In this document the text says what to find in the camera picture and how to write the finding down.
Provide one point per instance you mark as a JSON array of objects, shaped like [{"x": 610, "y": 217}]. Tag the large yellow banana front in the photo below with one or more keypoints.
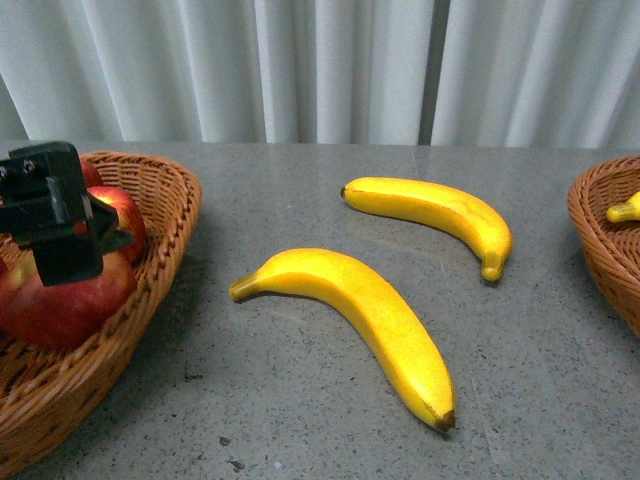
[{"x": 401, "y": 344}]

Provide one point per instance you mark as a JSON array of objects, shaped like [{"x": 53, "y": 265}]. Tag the yellow-red apple in basket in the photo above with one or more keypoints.
[{"x": 130, "y": 218}]

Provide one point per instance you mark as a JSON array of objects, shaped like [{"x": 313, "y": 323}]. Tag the large red apple front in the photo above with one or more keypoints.
[{"x": 64, "y": 316}]

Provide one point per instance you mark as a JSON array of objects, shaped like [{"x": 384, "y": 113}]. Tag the left brown wicker basket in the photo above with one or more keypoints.
[{"x": 46, "y": 395}]

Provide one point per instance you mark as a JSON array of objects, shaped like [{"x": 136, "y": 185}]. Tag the rear red apple in basket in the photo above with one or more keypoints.
[{"x": 91, "y": 175}]

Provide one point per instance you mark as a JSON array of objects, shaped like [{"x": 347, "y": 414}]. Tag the brown wicker basket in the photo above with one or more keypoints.
[
  {"x": 611, "y": 250},
  {"x": 46, "y": 395}
]

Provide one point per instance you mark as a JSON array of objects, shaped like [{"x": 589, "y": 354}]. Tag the right brown wicker basket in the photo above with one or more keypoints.
[{"x": 611, "y": 250}]

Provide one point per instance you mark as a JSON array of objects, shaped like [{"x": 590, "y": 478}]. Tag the white pleated curtain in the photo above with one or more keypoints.
[{"x": 554, "y": 74}]

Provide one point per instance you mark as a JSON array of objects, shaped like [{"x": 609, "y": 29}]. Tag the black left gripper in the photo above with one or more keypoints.
[{"x": 46, "y": 210}]

